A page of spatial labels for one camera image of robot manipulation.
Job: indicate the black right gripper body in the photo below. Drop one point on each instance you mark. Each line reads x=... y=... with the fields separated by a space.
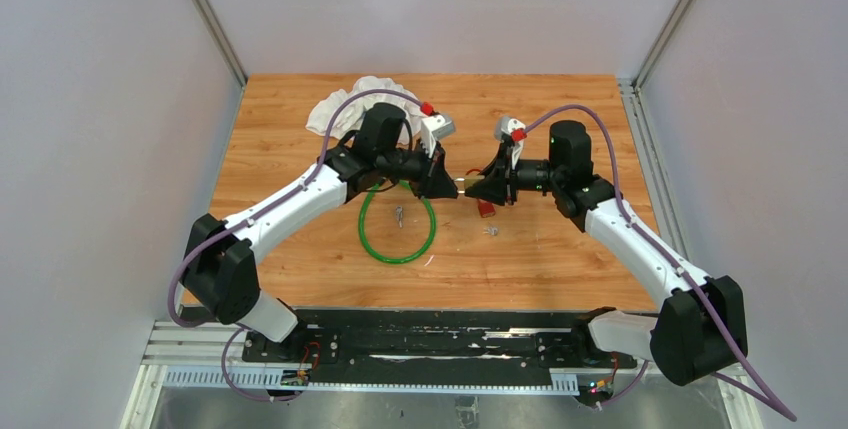
x=512 y=176

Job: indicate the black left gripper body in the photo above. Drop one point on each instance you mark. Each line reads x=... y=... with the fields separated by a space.
x=419 y=170

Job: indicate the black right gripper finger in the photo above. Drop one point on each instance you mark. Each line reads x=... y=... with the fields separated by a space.
x=493 y=191
x=500 y=167

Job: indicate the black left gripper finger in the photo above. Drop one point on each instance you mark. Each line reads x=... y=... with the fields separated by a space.
x=441 y=191
x=440 y=179

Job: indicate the red cable lock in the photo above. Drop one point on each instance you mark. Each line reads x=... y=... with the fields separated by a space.
x=485 y=208

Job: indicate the brass padlock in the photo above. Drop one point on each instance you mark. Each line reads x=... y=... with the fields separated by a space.
x=468 y=181

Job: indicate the green cable lock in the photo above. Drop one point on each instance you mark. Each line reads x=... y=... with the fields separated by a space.
x=378 y=231

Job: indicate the silver key bunch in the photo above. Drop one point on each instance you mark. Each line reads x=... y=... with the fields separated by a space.
x=399 y=215

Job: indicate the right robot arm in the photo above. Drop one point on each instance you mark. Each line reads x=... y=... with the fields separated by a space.
x=700 y=328

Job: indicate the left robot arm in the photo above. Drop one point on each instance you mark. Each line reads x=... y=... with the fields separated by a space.
x=220 y=266

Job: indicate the white crumpled cloth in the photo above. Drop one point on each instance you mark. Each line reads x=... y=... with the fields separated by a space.
x=352 y=115

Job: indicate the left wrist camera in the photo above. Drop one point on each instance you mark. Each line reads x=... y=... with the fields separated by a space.
x=434 y=128

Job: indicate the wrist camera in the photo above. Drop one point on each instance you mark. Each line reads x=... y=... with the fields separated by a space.
x=434 y=128
x=512 y=132

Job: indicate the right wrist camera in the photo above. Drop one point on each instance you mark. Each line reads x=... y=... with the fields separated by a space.
x=512 y=132

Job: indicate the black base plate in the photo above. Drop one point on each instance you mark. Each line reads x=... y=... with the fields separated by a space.
x=418 y=351

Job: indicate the aluminium frame post right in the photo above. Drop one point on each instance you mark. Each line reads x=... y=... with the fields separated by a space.
x=674 y=19

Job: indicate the aluminium frame post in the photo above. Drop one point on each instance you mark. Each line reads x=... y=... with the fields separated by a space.
x=223 y=43
x=674 y=19

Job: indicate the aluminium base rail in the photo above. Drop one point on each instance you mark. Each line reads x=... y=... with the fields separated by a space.
x=169 y=393

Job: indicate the aluminium frame post left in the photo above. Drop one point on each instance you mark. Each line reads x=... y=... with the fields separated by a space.
x=223 y=43

